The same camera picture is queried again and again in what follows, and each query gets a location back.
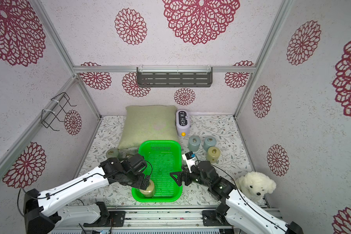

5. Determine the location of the yellow-green canister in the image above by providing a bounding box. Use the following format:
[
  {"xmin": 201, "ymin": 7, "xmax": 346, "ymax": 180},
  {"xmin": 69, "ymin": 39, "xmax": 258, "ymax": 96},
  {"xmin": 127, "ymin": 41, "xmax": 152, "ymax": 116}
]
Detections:
[
  {"xmin": 139, "ymin": 180, "xmax": 156, "ymax": 198},
  {"xmin": 206, "ymin": 146, "xmax": 221, "ymax": 163}
]

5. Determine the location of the dark green canister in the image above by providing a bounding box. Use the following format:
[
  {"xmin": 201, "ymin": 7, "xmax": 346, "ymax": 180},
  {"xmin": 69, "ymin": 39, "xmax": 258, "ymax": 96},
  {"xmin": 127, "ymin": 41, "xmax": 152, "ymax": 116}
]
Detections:
[
  {"xmin": 105, "ymin": 148, "xmax": 120, "ymax": 159},
  {"xmin": 123, "ymin": 150, "xmax": 137, "ymax": 159}
]

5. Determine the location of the green plastic basket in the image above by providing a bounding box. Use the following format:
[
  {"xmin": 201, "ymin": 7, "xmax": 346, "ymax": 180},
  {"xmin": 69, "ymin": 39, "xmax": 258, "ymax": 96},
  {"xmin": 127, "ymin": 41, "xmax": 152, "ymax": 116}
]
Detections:
[{"xmin": 132, "ymin": 140, "xmax": 182, "ymax": 203}]

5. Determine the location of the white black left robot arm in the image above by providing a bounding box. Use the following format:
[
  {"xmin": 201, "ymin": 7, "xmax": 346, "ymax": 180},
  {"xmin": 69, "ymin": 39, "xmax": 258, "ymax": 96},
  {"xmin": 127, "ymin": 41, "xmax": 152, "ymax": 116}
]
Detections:
[{"xmin": 23, "ymin": 154, "xmax": 150, "ymax": 234}]

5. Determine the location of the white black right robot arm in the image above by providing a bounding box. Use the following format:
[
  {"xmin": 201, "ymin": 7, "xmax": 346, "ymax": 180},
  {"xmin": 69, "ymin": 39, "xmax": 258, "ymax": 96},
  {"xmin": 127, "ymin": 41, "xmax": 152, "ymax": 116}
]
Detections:
[{"xmin": 170, "ymin": 161, "xmax": 304, "ymax": 234}]

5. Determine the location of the green square pillow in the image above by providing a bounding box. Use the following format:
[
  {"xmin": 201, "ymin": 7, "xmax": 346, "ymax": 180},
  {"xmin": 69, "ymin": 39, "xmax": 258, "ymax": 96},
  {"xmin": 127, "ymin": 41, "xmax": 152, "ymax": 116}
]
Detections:
[{"xmin": 118, "ymin": 105, "xmax": 178, "ymax": 150}]

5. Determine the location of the lavender digital clock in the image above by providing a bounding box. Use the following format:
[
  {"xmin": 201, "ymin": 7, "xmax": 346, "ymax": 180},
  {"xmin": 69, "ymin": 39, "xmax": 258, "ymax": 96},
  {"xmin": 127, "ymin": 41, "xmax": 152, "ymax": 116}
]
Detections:
[{"xmin": 176, "ymin": 110, "xmax": 191, "ymax": 137}]

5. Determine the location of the white plush dog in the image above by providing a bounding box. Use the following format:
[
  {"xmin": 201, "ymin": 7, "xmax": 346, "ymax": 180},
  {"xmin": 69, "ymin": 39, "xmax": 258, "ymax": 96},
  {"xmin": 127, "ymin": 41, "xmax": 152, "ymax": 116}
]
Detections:
[{"xmin": 236, "ymin": 172, "xmax": 277, "ymax": 202}]

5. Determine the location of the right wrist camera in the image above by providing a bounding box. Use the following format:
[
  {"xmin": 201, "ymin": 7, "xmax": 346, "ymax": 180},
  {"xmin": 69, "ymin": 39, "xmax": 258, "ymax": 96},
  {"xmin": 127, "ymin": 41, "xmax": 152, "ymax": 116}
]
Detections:
[{"xmin": 182, "ymin": 151, "xmax": 197, "ymax": 173}]

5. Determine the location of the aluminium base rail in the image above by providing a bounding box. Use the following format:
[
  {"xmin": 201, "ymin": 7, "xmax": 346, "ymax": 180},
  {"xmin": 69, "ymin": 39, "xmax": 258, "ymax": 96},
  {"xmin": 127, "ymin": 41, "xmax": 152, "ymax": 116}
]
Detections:
[{"xmin": 40, "ymin": 207, "xmax": 287, "ymax": 230}]

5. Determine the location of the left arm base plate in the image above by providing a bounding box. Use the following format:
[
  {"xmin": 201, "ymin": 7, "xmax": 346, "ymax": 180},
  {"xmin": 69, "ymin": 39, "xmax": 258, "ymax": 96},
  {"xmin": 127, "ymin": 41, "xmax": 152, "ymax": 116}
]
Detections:
[{"xmin": 82, "ymin": 202, "xmax": 126, "ymax": 228}]

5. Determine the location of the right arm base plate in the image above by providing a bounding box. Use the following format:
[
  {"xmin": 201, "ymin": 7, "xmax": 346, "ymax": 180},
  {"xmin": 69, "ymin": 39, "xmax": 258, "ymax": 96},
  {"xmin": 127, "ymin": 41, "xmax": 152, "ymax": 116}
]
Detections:
[{"xmin": 202, "ymin": 202, "xmax": 243, "ymax": 227}]

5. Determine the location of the grey wall shelf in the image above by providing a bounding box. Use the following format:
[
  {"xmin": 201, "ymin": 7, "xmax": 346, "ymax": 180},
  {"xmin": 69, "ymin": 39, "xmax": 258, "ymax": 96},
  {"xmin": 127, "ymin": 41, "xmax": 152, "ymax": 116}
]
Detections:
[{"xmin": 136, "ymin": 67, "xmax": 213, "ymax": 88}]

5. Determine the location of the black wire wall rack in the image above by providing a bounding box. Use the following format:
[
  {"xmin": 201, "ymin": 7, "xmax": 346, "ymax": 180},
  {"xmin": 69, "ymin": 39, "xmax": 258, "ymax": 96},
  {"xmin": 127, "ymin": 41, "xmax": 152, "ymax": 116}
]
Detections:
[{"xmin": 40, "ymin": 92, "xmax": 76, "ymax": 132}]

